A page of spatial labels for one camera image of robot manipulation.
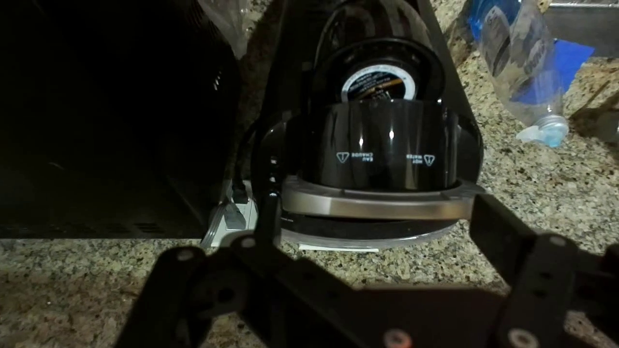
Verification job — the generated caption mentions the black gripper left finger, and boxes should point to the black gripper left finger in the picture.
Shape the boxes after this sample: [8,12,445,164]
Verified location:
[114,184,391,348]

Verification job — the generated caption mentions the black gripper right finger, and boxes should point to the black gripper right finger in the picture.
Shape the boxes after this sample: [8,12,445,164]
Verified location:
[468,191,619,348]

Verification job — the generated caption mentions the black pod coffee machine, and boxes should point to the black pod coffee machine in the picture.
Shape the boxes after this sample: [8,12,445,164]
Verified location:
[238,0,488,255]

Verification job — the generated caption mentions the white plastic plug piece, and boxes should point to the white plastic plug piece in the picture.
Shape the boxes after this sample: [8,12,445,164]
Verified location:
[200,180,261,251]

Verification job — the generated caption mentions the small pale blue cap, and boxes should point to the small pale blue cap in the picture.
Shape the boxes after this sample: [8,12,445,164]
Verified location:
[515,114,573,151]

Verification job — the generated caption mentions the black microwave oven body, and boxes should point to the black microwave oven body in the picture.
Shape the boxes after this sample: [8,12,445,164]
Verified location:
[0,0,242,240]

